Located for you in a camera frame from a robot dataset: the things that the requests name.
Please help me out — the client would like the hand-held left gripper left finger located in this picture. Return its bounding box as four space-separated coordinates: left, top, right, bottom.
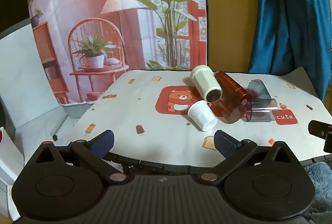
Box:
34 130 127 185

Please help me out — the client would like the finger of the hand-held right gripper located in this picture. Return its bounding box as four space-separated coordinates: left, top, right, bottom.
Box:
308 120 332 154

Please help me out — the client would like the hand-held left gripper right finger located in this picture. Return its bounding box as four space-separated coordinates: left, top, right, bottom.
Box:
200 130 295 184

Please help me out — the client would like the small white cup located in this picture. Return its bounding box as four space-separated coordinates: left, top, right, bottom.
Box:
188 100 218 132

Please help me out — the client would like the dark red translucent cup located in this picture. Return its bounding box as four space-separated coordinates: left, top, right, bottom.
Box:
207 95 247 124

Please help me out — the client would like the clear translucent cup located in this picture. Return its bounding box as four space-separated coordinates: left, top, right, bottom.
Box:
241 98 280 123

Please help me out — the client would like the grey translucent cup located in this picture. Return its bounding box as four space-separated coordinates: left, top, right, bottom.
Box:
247 79 272 101

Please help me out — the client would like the tall cream cup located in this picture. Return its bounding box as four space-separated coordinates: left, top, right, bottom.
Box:
190 65 223 102

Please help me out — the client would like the grey stand leg black foot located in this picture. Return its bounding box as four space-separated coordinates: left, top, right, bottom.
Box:
51 113 70 141

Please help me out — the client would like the white printed tablecloth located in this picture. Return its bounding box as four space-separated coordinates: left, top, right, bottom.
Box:
71 69 329 162

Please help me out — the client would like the blue fluffy towel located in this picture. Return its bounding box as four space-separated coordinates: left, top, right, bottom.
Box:
304 161 332 214

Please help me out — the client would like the white box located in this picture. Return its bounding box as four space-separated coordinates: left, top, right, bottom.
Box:
0 126 27 222

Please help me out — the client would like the white board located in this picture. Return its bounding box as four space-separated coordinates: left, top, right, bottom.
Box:
0 22 69 129

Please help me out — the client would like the blue curtain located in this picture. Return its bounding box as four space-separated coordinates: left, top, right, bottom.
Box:
248 0 332 103

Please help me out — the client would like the printed room scene backdrop cloth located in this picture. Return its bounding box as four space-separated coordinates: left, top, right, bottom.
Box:
26 0 208 111

